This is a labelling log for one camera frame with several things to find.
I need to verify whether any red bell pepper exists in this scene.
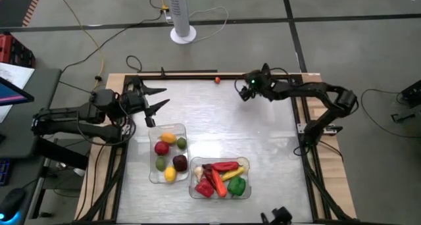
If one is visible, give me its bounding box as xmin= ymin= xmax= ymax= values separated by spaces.
xmin=194 ymin=178 xmax=215 ymax=199

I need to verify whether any black metal bracket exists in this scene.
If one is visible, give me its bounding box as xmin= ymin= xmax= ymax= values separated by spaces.
xmin=390 ymin=112 xmax=416 ymax=123

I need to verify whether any white tower fan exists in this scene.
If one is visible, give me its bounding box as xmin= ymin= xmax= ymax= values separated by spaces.
xmin=166 ymin=0 xmax=197 ymax=45

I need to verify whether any wide clear plastic bin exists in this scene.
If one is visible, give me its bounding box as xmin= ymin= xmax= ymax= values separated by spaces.
xmin=188 ymin=156 xmax=253 ymax=200

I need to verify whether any dark keyboard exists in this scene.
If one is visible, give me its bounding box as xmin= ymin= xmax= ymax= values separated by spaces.
xmin=0 ymin=159 xmax=12 ymax=187

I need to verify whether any dark red chili pepper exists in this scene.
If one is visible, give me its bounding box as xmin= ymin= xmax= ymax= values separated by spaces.
xmin=202 ymin=164 xmax=216 ymax=186

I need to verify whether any yellow corn cob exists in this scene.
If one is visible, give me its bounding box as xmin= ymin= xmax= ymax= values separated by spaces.
xmin=220 ymin=166 xmax=246 ymax=182

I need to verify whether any dark maroon apple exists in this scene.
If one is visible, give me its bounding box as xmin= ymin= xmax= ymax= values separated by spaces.
xmin=172 ymin=154 xmax=189 ymax=173

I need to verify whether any narrow clear plastic bin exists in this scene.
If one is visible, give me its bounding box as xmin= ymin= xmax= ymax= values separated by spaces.
xmin=147 ymin=122 xmax=191 ymax=185

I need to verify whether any black mat with striped edge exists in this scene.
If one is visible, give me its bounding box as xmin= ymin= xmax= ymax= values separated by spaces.
xmin=0 ymin=0 xmax=43 ymax=28

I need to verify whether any red crate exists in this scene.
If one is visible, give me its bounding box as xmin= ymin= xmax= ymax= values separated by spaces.
xmin=0 ymin=34 xmax=36 ymax=69

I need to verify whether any black mouse with blue light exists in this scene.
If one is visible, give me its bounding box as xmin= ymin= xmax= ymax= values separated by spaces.
xmin=0 ymin=187 xmax=27 ymax=224

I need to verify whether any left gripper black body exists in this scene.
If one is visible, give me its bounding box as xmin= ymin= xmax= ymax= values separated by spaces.
xmin=123 ymin=76 xmax=157 ymax=128

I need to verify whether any yellow lemon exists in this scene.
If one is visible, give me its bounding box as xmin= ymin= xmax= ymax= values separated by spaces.
xmin=163 ymin=166 xmax=178 ymax=184

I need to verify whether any white floor cable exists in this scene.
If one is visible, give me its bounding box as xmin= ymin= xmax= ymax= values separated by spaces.
xmin=164 ymin=6 xmax=230 ymax=43

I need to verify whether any white paper sheet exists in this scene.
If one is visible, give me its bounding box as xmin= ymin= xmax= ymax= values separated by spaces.
xmin=0 ymin=62 xmax=35 ymax=89

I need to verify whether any white garlic bulb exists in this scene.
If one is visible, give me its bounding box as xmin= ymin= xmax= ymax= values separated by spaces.
xmin=193 ymin=166 xmax=205 ymax=182

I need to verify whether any black box device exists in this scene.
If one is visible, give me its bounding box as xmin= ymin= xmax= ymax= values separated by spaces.
xmin=400 ymin=79 xmax=421 ymax=108

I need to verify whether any long black floor cable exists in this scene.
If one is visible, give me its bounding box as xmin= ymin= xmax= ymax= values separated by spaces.
xmin=61 ymin=12 xmax=165 ymax=74

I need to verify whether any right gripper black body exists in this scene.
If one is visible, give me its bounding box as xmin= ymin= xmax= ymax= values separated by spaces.
xmin=238 ymin=70 xmax=276 ymax=103

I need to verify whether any black clamp-like device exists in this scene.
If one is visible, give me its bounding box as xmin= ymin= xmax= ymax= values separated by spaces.
xmin=259 ymin=206 xmax=293 ymax=225

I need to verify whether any bright red apple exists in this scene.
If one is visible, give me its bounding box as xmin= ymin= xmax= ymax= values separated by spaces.
xmin=154 ymin=141 xmax=170 ymax=156

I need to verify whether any wooden table board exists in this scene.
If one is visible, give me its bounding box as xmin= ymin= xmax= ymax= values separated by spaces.
xmin=74 ymin=72 xmax=358 ymax=221

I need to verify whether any grey desk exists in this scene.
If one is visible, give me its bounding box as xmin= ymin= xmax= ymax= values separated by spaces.
xmin=0 ymin=68 xmax=62 ymax=160

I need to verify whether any long yellow cable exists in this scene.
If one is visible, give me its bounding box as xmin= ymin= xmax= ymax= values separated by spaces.
xmin=52 ymin=0 xmax=105 ymax=94

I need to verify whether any bright red chili pepper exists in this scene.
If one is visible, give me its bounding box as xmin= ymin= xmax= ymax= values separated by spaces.
xmin=210 ymin=161 xmax=241 ymax=172

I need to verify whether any looped black floor cable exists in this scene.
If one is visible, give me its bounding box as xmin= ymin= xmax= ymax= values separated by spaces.
xmin=126 ymin=55 xmax=143 ymax=73

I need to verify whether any orange mango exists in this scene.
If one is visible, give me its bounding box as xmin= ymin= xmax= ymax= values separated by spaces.
xmin=160 ymin=132 xmax=178 ymax=145

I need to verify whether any thin black floor cable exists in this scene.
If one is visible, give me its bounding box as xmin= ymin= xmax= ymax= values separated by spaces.
xmin=360 ymin=88 xmax=421 ymax=140

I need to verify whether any green bell pepper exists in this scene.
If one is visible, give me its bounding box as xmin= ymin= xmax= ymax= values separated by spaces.
xmin=227 ymin=176 xmax=247 ymax=197

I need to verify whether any monitor with blue screen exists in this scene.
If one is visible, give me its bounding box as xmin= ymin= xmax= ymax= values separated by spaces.
xmin=0 ymin=76 xmax=35 ymax=107

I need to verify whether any orange carrot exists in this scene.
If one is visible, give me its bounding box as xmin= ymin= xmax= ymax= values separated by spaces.
xmin=210 ymin=168 xmax=228 ymax=198

